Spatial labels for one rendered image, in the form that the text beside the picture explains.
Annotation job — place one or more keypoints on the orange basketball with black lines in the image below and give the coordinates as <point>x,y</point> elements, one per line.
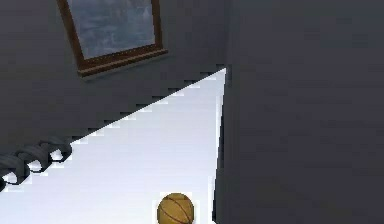
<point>175,209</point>

